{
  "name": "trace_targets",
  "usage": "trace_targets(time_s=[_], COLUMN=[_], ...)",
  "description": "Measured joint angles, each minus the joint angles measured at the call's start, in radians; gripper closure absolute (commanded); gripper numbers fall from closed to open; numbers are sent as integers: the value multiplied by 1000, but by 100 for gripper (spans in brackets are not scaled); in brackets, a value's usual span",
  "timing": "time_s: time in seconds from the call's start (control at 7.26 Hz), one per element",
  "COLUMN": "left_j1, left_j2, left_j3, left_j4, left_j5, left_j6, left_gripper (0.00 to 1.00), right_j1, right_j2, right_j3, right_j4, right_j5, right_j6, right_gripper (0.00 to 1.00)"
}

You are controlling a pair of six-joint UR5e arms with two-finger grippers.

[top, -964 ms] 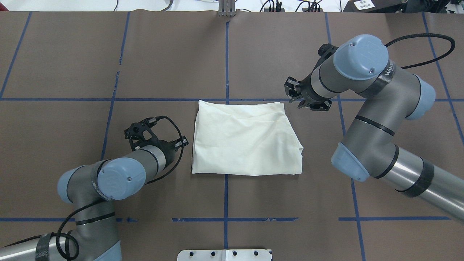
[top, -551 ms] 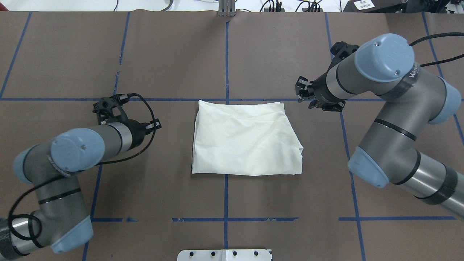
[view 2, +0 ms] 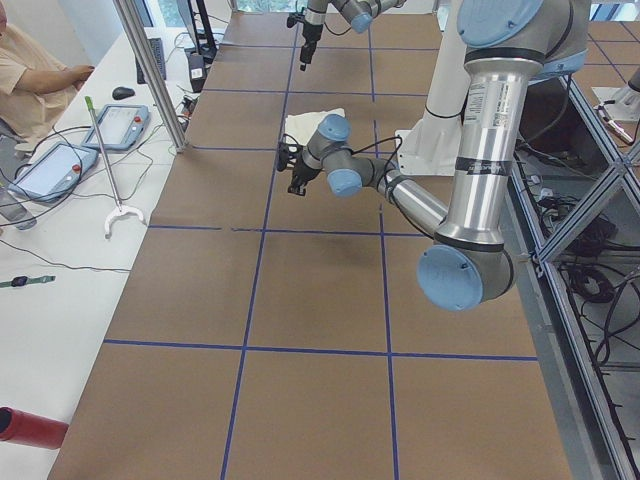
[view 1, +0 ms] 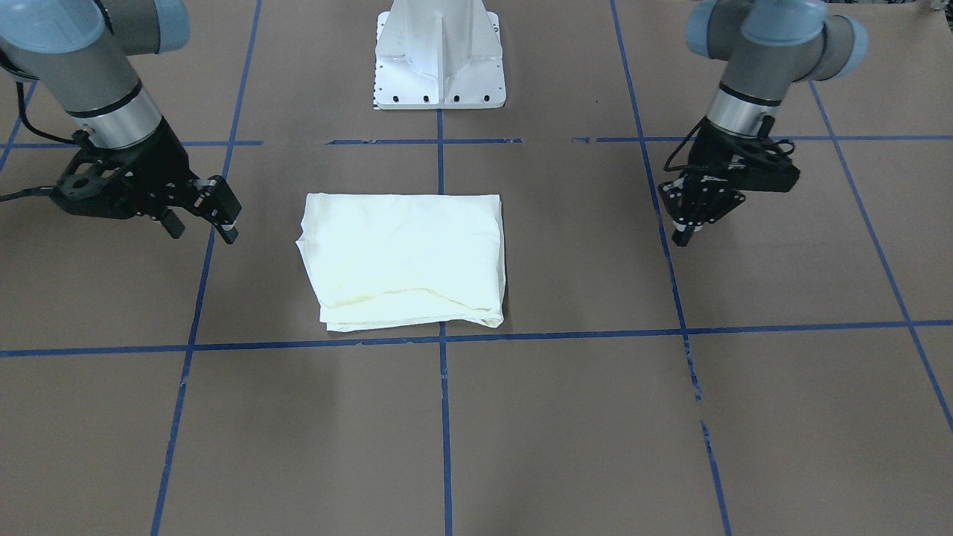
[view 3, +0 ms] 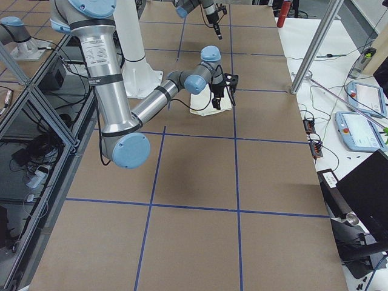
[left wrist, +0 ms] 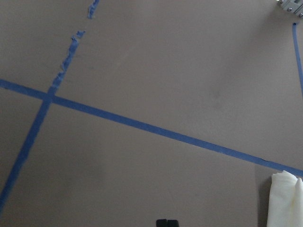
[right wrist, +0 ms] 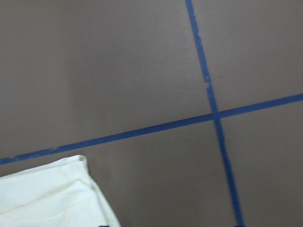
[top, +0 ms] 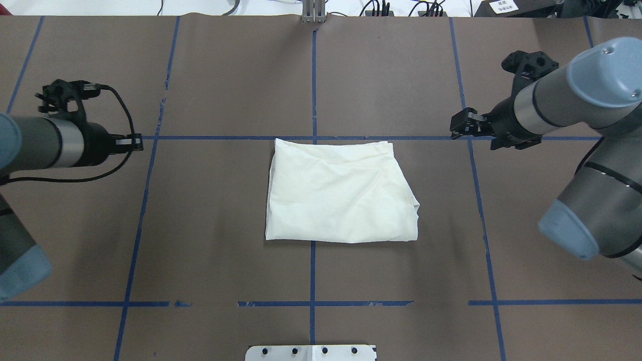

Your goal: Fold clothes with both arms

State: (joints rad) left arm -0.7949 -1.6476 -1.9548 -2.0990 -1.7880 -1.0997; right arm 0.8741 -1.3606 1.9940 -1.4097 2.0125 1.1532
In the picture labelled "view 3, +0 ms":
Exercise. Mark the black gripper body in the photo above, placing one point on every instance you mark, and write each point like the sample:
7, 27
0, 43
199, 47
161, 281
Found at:
211, 17
217, 89

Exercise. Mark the cream long-sleeve cat shirt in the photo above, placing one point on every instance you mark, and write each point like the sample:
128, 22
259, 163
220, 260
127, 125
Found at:
201, 104

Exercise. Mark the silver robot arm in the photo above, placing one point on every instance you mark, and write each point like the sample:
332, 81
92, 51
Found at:
184, 7
120, 137

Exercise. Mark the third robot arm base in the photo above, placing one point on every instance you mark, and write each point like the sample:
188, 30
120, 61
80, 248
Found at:
14, 30

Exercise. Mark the red cylinder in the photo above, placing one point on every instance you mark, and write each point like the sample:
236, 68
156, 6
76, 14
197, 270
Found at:
283, 13

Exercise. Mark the metal reacher grabber tool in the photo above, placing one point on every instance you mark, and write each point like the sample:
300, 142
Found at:
308, 77

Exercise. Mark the black electronics board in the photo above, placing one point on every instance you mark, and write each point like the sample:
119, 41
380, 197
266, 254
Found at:
316, 148
309, 126

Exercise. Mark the near teach pendant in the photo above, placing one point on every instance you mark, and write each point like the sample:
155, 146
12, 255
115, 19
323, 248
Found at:
357, 133

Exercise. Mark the teach pendant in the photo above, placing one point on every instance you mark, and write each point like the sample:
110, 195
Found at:
367, 98
357, 133

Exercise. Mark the far teach pendant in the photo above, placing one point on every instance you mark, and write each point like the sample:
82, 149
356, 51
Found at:
367, 98

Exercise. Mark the black monitor on stand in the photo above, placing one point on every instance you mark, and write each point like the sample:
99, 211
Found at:
358, 203

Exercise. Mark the white camera mast base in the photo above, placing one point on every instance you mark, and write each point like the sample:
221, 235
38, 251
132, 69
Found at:
139, 77

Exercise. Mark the aluminium frame post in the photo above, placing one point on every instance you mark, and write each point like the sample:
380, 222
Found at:
318, 38

